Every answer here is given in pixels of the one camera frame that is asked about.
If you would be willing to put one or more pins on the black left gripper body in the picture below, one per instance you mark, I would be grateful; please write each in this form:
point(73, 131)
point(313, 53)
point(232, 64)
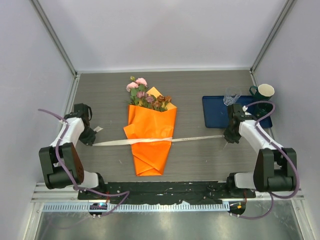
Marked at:
point(87, 136)

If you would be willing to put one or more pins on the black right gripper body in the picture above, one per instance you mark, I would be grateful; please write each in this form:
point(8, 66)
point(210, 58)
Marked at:
point(231, 135)

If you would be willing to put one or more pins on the orange wrapping paper sheet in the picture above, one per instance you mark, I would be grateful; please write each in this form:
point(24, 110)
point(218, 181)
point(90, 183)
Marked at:
point(150, 158)

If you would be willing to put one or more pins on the pink fake flower stem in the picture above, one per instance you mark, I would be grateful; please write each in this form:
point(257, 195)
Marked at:
point(145, 100)
point(137, 90)

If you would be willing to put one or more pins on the cream printed ribbon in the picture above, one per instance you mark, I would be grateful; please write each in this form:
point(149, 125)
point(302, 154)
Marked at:
point(124, 142)

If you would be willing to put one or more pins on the orange fake flower stem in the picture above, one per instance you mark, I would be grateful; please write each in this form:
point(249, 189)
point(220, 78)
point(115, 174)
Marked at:
point(160, 103)

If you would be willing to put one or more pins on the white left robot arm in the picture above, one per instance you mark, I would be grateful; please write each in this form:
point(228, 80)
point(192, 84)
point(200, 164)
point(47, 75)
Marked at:
point(60, 163)

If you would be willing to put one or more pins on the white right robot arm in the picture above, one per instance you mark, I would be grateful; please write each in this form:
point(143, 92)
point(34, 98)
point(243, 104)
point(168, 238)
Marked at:
point(275, 169)

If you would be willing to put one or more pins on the clear plastic cup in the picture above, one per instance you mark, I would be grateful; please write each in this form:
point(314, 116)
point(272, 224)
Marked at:
point(232, 94)

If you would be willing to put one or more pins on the blue plastic tray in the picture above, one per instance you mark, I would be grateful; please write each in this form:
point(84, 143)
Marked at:
point(216, 114)

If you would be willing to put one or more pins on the dark green mug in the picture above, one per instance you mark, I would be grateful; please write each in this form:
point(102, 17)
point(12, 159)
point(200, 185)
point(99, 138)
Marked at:
point(262, 109)

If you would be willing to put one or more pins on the green mug white interior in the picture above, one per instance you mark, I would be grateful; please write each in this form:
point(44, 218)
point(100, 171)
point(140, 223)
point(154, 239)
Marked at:
point(263, 92)

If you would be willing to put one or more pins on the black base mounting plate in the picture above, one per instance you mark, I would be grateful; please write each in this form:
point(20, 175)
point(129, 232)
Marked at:
point(175, 192)

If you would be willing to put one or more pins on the aluminium front rail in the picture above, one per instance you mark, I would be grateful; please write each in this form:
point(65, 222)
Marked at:
point(69, 200)

